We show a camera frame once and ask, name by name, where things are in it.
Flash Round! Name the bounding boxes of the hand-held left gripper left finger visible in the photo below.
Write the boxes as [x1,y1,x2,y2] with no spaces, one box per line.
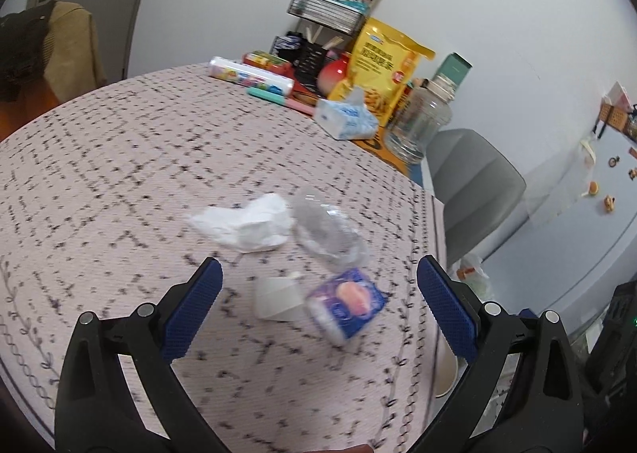
[54,257,224,453]

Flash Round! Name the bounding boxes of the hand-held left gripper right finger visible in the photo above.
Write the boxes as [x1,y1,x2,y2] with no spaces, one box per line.
[417,256,584,453]

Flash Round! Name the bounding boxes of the white trash bin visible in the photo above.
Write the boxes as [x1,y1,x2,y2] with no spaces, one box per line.
[433,351,461,399]

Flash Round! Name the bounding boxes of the small white plastic cup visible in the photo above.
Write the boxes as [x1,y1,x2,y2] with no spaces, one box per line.
[255,273,308,322]

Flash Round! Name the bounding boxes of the blue purple printed packet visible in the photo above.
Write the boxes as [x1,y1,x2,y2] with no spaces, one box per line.
[305,268,389,347]

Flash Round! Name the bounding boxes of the white tissue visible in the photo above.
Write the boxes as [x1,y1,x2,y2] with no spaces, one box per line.
[188,193,292,253]

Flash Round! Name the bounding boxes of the clear plastic wrapper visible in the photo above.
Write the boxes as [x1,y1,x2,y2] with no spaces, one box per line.
[291,188,368,275]

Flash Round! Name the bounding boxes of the filled plastic bag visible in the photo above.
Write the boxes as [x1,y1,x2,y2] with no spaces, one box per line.
[450,256,491,299]

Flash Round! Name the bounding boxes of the light blue fridge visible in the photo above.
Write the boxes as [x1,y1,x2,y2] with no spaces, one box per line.
[478,129,637,334]

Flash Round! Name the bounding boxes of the grey chair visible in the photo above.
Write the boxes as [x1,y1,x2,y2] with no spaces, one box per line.
[425,128,527,269]

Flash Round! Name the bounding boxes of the orange blue mat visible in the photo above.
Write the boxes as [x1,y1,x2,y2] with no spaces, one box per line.
[348,128,425,185]

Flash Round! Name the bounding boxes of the clear hanging plastic bag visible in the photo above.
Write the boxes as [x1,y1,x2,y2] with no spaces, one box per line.
[528,134,598,227]

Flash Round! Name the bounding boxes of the clear water jug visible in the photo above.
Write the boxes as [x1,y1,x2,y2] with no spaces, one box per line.
[385,75,453,165]

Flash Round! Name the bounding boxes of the blue tissue pack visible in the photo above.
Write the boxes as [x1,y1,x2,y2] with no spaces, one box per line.
[313,87,380,141]

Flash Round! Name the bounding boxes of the green pink pen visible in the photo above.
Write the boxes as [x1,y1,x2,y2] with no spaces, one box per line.
[247,87,319,116]

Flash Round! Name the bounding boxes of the roll of plastic bags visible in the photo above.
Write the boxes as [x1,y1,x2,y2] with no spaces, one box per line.
[208,56,295,98]

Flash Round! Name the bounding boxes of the tall green box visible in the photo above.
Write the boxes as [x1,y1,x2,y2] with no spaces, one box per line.
[432,52,473,85]

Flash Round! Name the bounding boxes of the yellow snack bag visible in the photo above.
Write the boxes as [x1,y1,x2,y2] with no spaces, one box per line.
[326,17,436,127]

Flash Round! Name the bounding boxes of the red green box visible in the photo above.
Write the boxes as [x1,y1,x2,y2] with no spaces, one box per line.
[242,51,292,74]

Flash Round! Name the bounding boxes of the orange chair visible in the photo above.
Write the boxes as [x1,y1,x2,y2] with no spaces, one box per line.
[0,79,63,141]

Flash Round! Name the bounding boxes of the red peach ornament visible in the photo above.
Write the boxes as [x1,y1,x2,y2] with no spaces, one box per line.
[316,57,350,91]

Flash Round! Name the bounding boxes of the black utensil holder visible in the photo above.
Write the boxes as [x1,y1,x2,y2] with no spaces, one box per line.
[293,41,330,81]

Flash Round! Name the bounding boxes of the brown jacket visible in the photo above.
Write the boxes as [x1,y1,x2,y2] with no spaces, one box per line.
[42,1,108,102]

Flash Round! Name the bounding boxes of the black cloth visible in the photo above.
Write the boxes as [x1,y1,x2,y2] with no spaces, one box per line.
[0,0,55,102]

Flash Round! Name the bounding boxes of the wire shelf basket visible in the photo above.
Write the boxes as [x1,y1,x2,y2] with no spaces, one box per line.
[594,82,637,140]

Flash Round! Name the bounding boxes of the black wire rack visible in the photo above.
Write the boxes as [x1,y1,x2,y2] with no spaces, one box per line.
[286,0,371,38]

